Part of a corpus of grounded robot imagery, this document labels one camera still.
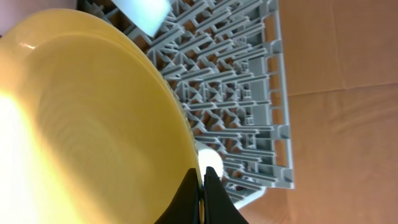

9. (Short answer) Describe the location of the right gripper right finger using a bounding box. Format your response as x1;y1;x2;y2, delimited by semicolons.
203;166;248;224

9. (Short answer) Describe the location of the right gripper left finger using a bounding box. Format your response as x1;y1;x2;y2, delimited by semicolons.
155;168;200;224

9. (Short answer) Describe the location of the yellow plate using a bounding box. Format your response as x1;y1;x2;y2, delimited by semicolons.
1;9;197;223

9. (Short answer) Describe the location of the light blue bowl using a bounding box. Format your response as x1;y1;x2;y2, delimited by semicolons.
112;0;171;37

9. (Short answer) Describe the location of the grey dishwasher rack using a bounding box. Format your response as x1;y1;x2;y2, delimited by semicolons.
77;0;295;208

